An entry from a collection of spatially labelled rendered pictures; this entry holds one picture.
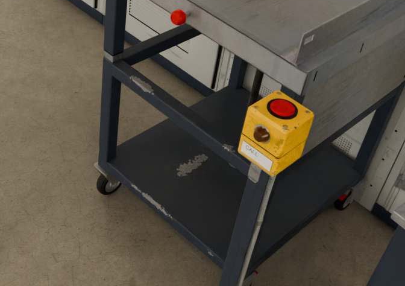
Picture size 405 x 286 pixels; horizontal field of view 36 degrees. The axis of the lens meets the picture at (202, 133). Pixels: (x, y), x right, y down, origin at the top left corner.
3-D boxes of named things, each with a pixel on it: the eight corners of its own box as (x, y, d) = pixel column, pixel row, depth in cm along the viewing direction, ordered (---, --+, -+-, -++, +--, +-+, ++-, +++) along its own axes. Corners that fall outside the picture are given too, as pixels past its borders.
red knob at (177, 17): (178, 29, 131) (180, 15, 129) (167, 22, 133) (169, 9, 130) (193, 23, 134) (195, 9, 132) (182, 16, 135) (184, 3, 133)
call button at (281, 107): (282, 125, 98) (285, 117, 97) (263, 112, 100) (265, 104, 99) (298, 115, 101) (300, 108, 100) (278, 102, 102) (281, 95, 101)
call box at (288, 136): (272, 179, 102) (286, 132, 95) (235, 152, 105) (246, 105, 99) (301, 157, 107) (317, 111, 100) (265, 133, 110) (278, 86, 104)
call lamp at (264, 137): (263, 151, 99) (267, 134, 96) (246, 139, 100) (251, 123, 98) (268, 147, 99) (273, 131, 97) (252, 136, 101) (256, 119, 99)
